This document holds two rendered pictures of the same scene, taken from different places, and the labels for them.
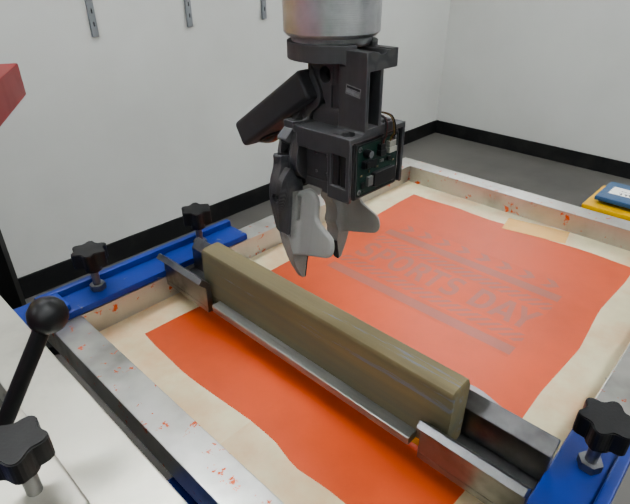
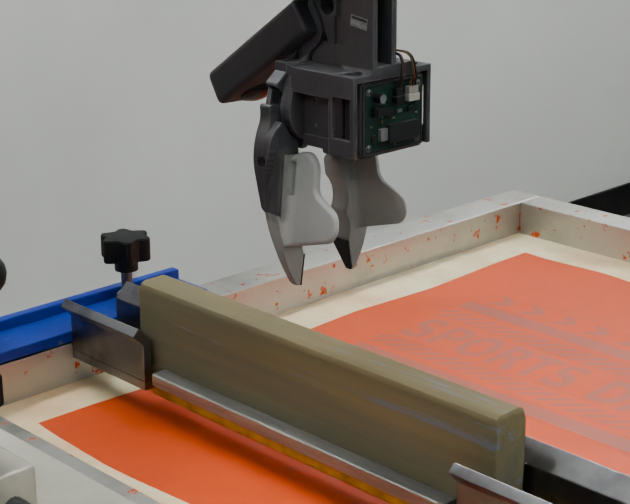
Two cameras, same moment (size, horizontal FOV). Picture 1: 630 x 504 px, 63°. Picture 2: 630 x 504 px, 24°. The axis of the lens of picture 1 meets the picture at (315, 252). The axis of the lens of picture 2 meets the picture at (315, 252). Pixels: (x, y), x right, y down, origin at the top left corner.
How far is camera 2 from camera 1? 51 cm
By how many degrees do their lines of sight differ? 12
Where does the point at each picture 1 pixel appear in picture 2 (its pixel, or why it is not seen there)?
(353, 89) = (359, 20)
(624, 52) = not seen: outside the picture
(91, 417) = (4, 443)
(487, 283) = (628, 374)
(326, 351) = (331, 407)
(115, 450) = (43, 468)
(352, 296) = not seen: hidden behind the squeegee
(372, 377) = (395, 429)
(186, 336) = (107, 427)
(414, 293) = (496, 384)
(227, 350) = (175, 443)
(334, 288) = not seen: hidden behind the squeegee
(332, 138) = (333, 77)
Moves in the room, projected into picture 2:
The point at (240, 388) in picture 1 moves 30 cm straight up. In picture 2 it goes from (197, 483) to (185, 64)
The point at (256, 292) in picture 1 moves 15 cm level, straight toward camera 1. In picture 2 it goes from (227, 335) to (237, 422)
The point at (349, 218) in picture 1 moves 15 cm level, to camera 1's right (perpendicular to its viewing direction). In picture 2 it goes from (365, 206) to (586, 208)
